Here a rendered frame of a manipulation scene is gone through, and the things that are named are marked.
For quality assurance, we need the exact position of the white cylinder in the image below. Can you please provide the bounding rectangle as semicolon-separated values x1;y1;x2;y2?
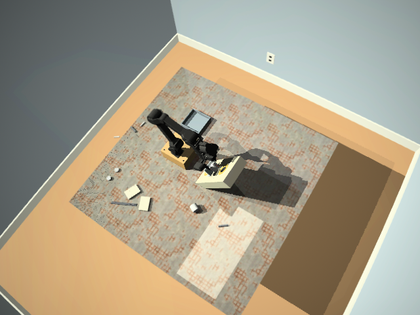
190;203;199;213

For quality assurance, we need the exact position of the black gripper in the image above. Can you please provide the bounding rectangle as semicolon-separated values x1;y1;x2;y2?
194;143;219;171

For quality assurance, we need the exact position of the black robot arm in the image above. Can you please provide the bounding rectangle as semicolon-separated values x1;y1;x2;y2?
147;108;217;161

